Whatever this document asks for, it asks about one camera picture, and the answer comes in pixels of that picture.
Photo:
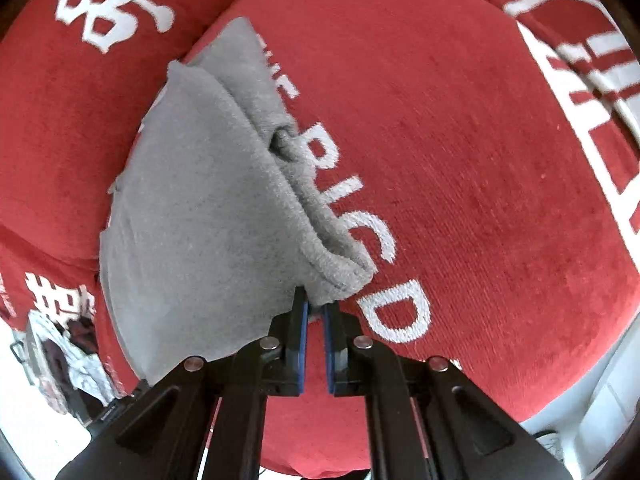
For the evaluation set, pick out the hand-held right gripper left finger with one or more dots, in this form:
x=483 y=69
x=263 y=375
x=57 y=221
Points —
x=300 y=355

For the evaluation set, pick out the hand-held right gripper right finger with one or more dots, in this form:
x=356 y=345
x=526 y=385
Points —
x=332 y=355

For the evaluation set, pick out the grey knit sweater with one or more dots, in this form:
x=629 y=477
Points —
x=200 y=210

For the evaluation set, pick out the white floral cloth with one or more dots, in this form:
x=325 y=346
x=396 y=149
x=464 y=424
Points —
x=65 y=375

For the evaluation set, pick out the dark red patterned cloth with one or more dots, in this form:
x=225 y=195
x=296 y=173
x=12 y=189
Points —
x=81 y=332

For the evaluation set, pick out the red printed blanket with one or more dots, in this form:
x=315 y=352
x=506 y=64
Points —
x=450 y=160

